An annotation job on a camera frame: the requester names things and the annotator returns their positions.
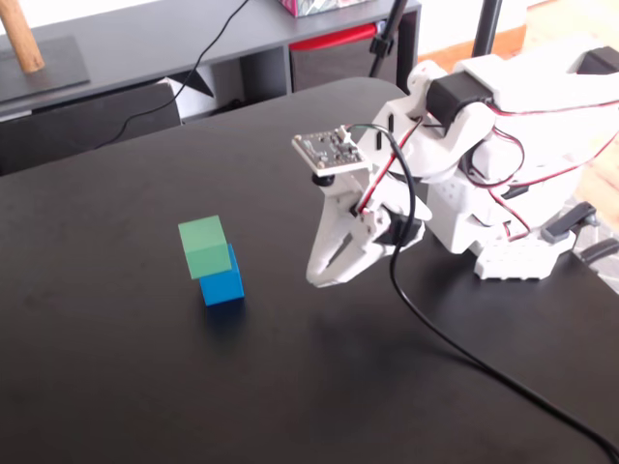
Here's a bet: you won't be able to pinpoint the green cube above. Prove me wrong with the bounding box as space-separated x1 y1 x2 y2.
177 215 232 281

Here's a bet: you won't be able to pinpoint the wooden pole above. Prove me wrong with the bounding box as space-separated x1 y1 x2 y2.
0 0 46 73

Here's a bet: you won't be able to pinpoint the thin black cable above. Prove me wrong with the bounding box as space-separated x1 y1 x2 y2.
94 0 249 151

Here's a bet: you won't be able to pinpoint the white fixed gripper jaw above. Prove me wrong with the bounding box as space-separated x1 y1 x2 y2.
314 234 427 290

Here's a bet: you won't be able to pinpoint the thick black camera cable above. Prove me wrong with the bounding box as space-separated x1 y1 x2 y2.
345 123 619 458

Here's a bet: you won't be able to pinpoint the dark grey slate plate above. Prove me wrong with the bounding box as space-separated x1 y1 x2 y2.
0 34 92 105

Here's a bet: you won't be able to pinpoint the thick black stand pole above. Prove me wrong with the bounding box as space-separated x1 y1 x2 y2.
471 0 504 58

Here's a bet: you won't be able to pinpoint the black grey table clamp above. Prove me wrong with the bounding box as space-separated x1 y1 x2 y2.
541 201 619 266

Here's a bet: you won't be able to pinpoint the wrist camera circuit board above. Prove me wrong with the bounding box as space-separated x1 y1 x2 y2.
291 126 368 188

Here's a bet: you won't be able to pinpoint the thin black stand with clip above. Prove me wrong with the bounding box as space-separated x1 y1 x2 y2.
368 0 410 78

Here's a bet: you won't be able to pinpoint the white moving gripper jaw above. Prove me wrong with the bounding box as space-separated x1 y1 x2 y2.
306 202 384 285

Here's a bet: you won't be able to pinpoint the pink patterned box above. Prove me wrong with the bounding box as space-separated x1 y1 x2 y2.
276 0 371 19

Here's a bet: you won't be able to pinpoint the red black white servo wire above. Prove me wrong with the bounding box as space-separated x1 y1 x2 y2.
466 123 527 186
357 118 425 214

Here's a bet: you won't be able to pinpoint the dark fabric storage bin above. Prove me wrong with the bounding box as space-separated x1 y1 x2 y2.
0 81 183 178

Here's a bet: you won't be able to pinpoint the grey shelf unit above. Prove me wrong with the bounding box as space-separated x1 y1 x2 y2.
0 0 422 130

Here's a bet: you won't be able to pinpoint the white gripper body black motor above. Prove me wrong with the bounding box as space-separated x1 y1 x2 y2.
321 162 432 248

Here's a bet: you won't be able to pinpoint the blue cube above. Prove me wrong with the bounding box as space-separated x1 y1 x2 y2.
199 243 246 307

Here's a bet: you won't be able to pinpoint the white box black triangles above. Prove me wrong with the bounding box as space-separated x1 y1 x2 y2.
162 65 243 122

